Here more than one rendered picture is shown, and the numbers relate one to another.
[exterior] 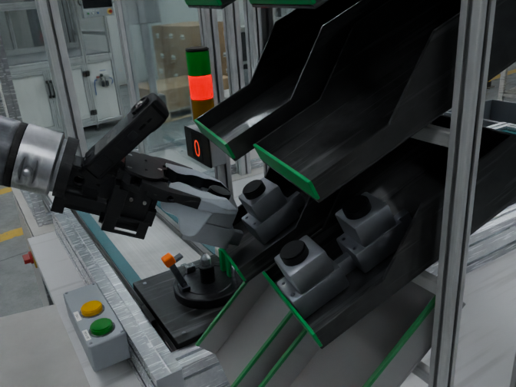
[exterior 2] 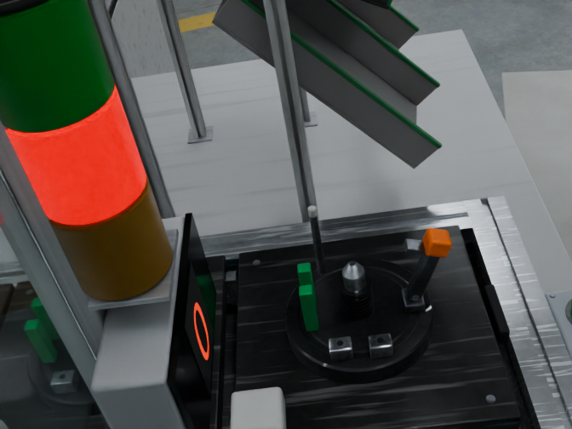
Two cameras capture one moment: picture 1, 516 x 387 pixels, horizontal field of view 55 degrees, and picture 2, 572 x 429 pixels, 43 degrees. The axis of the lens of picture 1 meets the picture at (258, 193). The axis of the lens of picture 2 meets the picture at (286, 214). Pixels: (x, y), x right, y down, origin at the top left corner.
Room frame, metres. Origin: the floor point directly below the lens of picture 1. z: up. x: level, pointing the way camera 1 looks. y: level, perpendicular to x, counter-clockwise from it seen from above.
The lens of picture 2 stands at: (1.26, 0.34, 1.51)
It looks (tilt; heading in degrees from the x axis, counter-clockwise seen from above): 40 degrees down; 216
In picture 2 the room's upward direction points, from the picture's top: 11 degrees counter-clockwise
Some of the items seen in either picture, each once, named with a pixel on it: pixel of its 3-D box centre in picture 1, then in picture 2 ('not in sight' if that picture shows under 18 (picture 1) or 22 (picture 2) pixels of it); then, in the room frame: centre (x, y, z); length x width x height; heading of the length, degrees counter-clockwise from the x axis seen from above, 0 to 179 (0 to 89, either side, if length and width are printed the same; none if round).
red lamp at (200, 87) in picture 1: (200, 86); (77, 148); (1.08, 0.11, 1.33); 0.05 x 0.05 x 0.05
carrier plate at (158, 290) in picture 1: (209, 292); (360, 328); (0.86, 0.11, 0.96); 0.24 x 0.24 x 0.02; 30
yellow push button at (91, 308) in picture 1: (91, 309); not in sight; (0.82, 0.34, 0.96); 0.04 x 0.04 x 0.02
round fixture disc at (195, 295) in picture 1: (208, 284); (358, 316); (0.86, 0.11, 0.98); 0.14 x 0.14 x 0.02
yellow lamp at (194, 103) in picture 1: (203, 109); (111, 230); (1.08, 0.11, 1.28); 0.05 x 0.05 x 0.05
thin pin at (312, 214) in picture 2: (233, 268); (317, 240); (0.82, 0.06, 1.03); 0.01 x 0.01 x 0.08
